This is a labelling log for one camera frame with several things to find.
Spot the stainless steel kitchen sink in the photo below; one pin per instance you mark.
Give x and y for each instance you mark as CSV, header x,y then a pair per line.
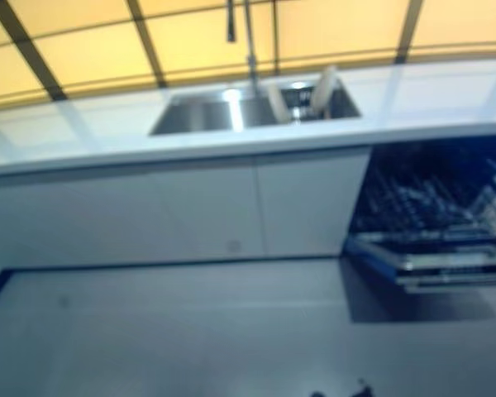
x,y
202,113

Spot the chrome kitchen faucet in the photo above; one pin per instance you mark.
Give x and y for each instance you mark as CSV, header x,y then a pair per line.
x,y
251,49

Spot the window with dark frame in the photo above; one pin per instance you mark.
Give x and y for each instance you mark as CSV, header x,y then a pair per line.
x,y
107,45

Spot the white kitchen countertop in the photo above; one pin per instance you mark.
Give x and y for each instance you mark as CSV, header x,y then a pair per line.
x,y
87,132

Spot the white cabinet door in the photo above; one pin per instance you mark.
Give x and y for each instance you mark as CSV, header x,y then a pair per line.
x,y
308,202
120,215

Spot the open dishwasher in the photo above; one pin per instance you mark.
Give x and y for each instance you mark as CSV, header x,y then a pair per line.
x,y
434,207

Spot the dishwasher lower rack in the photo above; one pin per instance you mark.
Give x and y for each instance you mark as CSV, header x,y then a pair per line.
x,y
430,194

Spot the white plate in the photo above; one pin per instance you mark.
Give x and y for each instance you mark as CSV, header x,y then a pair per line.
x,y
323,93
278,105

